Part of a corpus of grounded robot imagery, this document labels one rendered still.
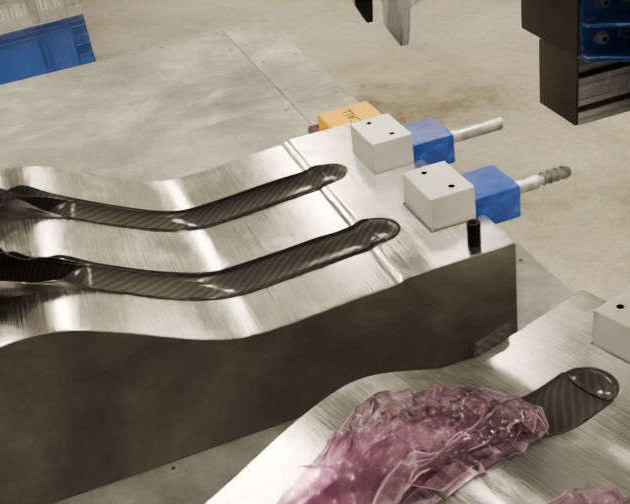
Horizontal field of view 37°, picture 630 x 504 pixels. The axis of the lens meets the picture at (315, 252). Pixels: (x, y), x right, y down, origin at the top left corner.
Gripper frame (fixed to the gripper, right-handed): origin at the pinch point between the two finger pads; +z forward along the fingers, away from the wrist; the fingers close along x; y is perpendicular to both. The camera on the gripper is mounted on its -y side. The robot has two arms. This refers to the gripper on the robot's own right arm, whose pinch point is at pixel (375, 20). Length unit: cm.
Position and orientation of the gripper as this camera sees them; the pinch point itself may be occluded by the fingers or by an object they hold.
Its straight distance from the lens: 76.2
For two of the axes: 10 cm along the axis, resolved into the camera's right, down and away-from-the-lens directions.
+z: 1.4, 8.4, 5.3
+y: 9.3, -2.9, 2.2
